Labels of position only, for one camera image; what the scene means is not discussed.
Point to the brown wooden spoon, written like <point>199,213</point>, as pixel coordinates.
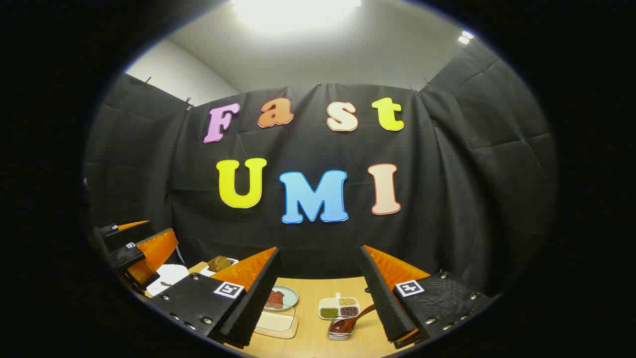
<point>355,318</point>

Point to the pile of yellow soybeans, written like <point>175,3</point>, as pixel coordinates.
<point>348,301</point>

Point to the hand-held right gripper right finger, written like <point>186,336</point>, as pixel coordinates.
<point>382,298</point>

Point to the white rice cooker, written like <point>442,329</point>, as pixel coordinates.
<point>171,274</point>

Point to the pile of green mung beans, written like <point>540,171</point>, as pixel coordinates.
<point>329,313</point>

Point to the red meat slices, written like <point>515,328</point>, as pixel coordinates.
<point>276,299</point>

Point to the pale green plate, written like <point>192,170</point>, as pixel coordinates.
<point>290,297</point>

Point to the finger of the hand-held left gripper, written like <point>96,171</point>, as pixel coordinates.
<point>126,234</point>
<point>130,254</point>

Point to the pile of red beans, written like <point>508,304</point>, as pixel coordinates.
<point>349,311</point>

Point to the small ceiling light panel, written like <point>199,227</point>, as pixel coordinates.
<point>465,37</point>

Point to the white divided tray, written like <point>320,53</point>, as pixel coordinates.
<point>339,307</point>

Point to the large ceiling light panel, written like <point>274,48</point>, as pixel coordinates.
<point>295,12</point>

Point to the white toaster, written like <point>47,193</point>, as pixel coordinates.
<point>233,262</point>

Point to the white rice portion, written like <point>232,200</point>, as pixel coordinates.
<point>330,303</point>

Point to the brown bread slice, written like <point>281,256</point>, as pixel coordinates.
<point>218,263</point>

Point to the black backdrop cloth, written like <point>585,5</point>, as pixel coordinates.
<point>447,199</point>

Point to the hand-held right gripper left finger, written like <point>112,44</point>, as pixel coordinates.
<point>253,303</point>

